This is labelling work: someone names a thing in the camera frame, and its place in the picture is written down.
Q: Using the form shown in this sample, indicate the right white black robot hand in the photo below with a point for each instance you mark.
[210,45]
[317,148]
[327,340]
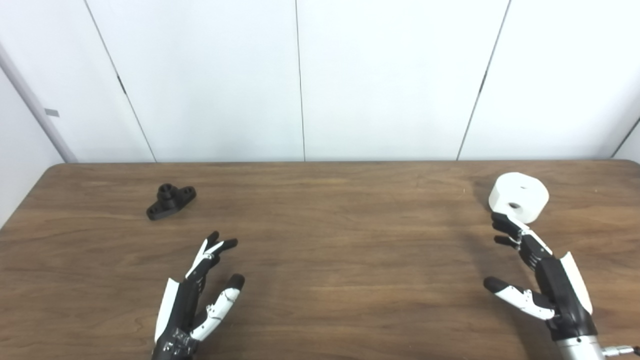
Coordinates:
[560,287]

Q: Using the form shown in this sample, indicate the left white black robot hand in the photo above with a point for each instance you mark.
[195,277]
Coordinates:
[181,305]

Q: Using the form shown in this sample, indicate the round white piece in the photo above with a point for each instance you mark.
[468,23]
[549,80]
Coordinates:
[520,195]

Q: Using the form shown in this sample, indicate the black flanged holder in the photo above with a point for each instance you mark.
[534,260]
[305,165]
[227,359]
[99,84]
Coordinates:
[170,201]

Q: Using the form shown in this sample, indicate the small grey wall label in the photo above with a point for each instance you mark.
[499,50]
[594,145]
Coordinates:
[52,112]

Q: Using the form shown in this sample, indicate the grey wall corner trim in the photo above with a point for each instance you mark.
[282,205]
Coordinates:
[37,107]

